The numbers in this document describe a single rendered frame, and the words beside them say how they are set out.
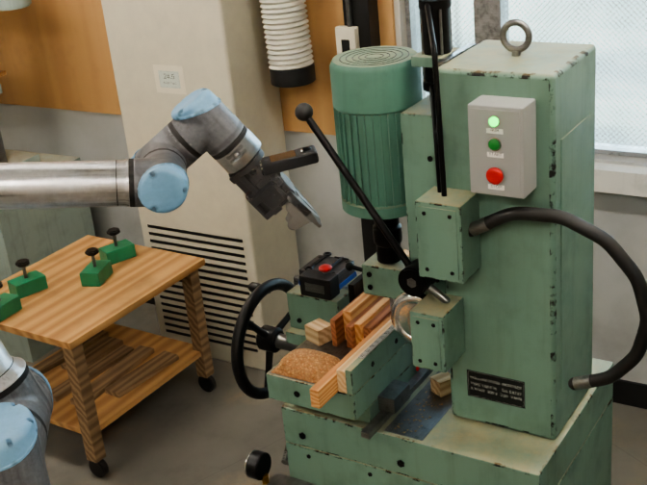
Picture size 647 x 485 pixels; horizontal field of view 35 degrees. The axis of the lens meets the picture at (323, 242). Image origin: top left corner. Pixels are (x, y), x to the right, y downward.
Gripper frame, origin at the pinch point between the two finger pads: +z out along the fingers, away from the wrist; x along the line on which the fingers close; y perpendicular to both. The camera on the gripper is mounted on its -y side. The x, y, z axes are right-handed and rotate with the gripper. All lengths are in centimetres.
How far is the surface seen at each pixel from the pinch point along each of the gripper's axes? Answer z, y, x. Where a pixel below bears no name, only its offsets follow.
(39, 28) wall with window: -50, 65, -235
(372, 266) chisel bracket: 13.7, -2.0, 4.6
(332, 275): 14.4, 7.4, -6.0
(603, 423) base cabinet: 71, -17, 18
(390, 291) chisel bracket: 19.6, -1.5, 7.3
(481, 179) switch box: -0.2, -30.8, 35.5
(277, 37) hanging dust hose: -3, -10, -141
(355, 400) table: 23.8, 15.6, 25.5
